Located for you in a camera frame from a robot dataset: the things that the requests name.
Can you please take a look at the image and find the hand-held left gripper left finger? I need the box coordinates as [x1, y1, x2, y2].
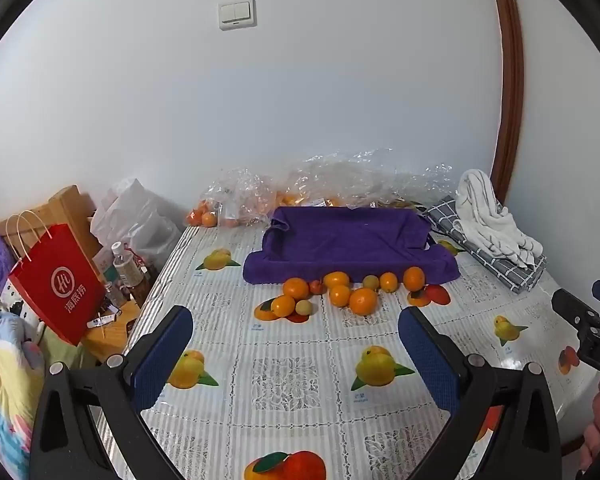
[30, 305, 196, 480]

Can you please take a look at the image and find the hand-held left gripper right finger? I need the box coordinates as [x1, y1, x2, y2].
[397, 306, 563, 480]

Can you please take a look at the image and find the purple towel covered basket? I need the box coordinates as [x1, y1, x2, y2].
[242, 206, 462, 286]

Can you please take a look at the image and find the wooden side table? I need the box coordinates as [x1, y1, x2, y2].
[82, 300, 143, 363]

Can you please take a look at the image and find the grey checkered cloth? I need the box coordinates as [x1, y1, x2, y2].
[422, 195, 548, 295]

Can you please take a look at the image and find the clear bottle white cap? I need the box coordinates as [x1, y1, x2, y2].
[111, 241, 146, 288]

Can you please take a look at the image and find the white striped towel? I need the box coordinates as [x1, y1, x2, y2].
[452, 169, 545, 268]

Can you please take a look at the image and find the fruit print tablecloth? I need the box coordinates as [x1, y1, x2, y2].
[95, 220, 600, 480]

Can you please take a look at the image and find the red paper bag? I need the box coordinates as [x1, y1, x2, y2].
[7, 210, 106, 347]

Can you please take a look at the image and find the white plastic bag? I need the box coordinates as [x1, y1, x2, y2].
[90, 177, 183, 271]

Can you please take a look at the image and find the pile of bagged oranges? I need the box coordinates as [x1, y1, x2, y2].
[186, 191, 346, 228]

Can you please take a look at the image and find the colourful printed blanket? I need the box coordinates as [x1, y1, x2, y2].
[0, 290, 46, 478]

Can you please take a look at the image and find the wooden chair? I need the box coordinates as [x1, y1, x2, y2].
[0, 185, 103, 261]

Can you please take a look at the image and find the clear plastic bag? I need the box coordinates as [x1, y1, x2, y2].
[275, 147, 456, 210]
[200, 167, 278, 228]

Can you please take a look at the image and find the brown wooden door frame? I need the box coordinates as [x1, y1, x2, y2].
[485, 0, 525, 206]

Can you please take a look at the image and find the white light switch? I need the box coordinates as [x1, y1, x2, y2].
[218, 0, 257, 31]

